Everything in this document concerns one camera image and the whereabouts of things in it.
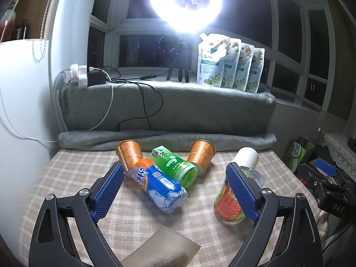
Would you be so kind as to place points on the checked tablecloth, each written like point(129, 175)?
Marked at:
point(200, 222)

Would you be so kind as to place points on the blue bottle with orange cap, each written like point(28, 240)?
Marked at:
point(161, 186)

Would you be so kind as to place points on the white window frame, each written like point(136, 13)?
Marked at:
point(133, 22)

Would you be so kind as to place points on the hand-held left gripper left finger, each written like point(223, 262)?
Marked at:
point(109, 189)

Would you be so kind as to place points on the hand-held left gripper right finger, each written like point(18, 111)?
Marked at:
point(241, 192)

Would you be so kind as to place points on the white power strip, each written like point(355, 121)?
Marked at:
point(80, 78)

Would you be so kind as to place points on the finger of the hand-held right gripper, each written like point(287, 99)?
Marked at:
point(326, 167)

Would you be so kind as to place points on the brown paper sheet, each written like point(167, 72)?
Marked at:
point(167, 244)

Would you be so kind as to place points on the green tea bottle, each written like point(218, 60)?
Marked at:
point(169, 161)

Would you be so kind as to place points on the green shopping bag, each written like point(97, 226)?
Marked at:
point(296, 153)

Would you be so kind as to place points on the orange paper cup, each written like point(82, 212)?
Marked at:
point(129, 151)
point(201, 151)

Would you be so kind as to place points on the red object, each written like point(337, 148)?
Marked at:
point(7, 23)

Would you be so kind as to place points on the black tripod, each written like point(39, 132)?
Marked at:
point(183, 58)

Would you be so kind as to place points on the white spouted refill pouch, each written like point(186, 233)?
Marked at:
point(211, 61)

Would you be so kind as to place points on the clear bottle with red label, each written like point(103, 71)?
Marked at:
point(225, 201)

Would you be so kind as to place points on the white lace cloth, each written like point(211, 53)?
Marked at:
point(342, 147)

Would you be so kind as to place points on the black power adapter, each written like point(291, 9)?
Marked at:
point(96, 79)

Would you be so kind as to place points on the grey blanket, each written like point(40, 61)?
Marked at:
point(194, 111)

